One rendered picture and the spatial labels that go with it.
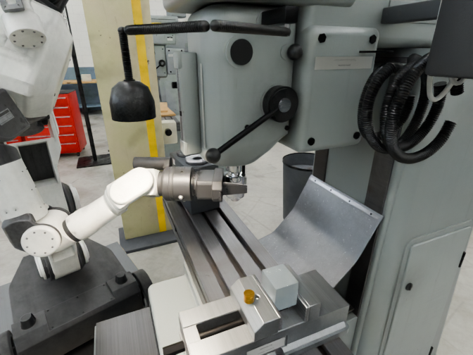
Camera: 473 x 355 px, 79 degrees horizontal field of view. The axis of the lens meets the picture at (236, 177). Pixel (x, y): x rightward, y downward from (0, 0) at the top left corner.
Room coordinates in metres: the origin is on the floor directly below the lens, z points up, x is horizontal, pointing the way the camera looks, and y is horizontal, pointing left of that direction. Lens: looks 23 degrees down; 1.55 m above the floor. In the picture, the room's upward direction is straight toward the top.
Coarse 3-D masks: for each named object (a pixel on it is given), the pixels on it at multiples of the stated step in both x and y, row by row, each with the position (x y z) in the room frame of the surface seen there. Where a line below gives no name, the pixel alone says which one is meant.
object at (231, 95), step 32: (192, 32) 0.64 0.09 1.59; (224, 32) 0.57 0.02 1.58; (224, 64) 0.57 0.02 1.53; (256, 64) 0.59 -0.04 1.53; (288, 64) 0.61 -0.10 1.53; (224, 96) 0.57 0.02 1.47; (256, 96) 0.59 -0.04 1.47; (224, 128) 0.57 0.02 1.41; (256, 128) 0.59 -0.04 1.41; (288, 128) 0.61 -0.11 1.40; (224, 160) 0.59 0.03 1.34; (256, 160) 0.64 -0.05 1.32
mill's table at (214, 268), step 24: (168, 216) 1.04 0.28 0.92; (192, 216) 0.94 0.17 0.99; (216, 216) 0.94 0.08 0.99; (192, 240) 0.78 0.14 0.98; (216, 240) 0.78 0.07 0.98; (240, 240) 0.82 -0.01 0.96; (192, 264) 0.68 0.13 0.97; (216, 264) 0.67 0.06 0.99; (240, 264) 0.67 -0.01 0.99; (264, 264) 0.67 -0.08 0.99; (216, 288) 0.58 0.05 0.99
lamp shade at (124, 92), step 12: (120, 84) 0.48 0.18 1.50; (132, 84) 0.48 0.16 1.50; (120, 96) 0.46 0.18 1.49; (132, 96) 0.46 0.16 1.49; (144, 96) 0.47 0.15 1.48; (120, 108) 0.46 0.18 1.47; (132, 108) 0.46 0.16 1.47; (144, 108) 0.47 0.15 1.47; (120, 120) 0.46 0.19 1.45; (132, 120) 0.46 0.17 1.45; (144, 120) 0.47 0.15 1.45
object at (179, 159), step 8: (176, 152) 1.13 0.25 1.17; (176, 160) 1.06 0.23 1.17; (184, 160) 1.04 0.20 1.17; (192, 160) 1.00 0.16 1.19; (200, 160) 1.00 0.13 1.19; (200, 168) 0.97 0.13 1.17; (208, 168) 0.98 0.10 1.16; (200, 200) 0.96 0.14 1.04; (208, 200) 0.98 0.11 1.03; (192, 208) 0.95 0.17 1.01; (200, 208) 0.96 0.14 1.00; (208, 208) 0.98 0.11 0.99
